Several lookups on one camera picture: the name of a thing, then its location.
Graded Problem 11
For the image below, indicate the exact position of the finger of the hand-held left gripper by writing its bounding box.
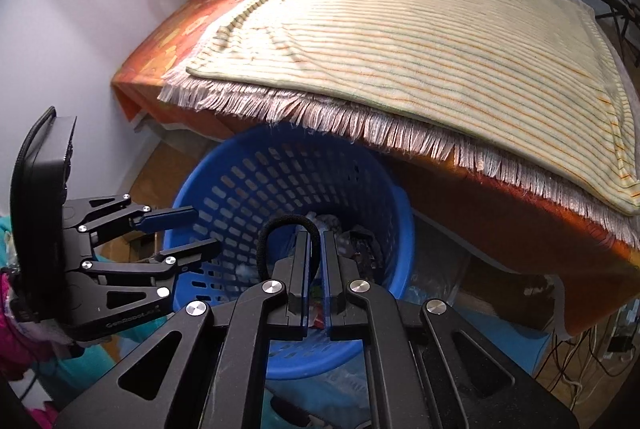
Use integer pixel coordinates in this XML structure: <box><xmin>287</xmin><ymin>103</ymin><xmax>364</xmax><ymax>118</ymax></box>
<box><xmin>65</xmin><ymin>237</ymin><xmax>221</xmax><ymax>343</ymax></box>
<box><xmin>65</xmin><ymin>193</ymin><xmax>199</xmax><ymax>246</ymax></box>

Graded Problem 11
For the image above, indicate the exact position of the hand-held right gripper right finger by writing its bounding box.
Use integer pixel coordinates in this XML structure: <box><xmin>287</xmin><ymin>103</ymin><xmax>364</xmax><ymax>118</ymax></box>
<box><xmin>322</xmin><ymin>230</ymin><xmax>581</xmax><ymax>429</ymax></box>

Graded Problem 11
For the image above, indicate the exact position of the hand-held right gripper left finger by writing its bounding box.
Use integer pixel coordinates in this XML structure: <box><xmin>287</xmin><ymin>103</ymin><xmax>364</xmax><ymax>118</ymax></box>
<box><xmin>52</xmin><ymin>231</ymin><xmax>312</xmax><ymax>429</ymax></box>

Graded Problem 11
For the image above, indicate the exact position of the black hair tie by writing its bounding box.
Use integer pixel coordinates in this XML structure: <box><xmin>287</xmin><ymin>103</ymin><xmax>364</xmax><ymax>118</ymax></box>
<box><xmin>256</xmin><ymin>215</ymin><xmax>324</xmax><ymax>286</ymax></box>

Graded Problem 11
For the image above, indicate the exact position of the blue plastic laundry basket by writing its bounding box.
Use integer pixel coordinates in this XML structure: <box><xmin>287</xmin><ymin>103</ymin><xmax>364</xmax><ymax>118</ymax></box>
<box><xmin>164</xmin><ymin>123</ymin><xmax>417</xmax><ymax>382</ymax></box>

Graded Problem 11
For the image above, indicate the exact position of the silver foil wrapper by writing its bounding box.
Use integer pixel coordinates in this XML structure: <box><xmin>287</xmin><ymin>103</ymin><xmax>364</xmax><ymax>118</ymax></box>
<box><xmin>306</xmin><ymin>210</ymin><xmax>347</xmax><ymax>236</ymax></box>

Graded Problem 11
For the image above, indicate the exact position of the teal cloth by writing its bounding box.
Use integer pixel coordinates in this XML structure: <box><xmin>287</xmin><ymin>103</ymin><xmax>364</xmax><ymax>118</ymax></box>
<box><xmin>37</xmin><ymin>319</ymin><xmax>166</xmax><ymax>412</ymax></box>

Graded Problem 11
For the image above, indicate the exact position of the clear plastic bag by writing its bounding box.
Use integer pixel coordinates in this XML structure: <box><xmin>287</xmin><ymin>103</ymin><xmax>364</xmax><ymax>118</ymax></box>
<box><xmin>404</xmin><ymin>253</ymin><xmax>477</xmax><ymax>311</ymax></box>

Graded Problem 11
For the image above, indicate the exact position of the beige fringed mat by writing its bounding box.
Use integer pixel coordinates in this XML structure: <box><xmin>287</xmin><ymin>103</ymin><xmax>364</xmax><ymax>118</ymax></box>
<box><xmin>157</xmin><ymin>68</ymin><xmax>640</xmax><ymax>251</ymax></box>

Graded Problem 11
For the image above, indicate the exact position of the orange bed sheet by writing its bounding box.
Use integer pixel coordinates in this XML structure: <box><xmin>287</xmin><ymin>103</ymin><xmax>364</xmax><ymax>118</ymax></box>
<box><xmin>111</xmin><ymin>0</ymin><xmax>640</xmax><ymax>341</ymax></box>

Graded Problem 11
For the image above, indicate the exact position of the striped yellow blanket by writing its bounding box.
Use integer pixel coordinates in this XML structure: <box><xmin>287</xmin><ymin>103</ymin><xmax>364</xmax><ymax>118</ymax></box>
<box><xmin>186</xmin><ymin>0</ymin><xmax>640</xmax><ymax>218</ymax></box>

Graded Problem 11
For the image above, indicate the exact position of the tangle of floor cables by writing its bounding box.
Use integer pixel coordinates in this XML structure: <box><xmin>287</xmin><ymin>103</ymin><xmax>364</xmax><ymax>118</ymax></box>
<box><xmin>537</xmin><ymin>304</ymin><xmax>640</xmax><ymax>410</ymax></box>

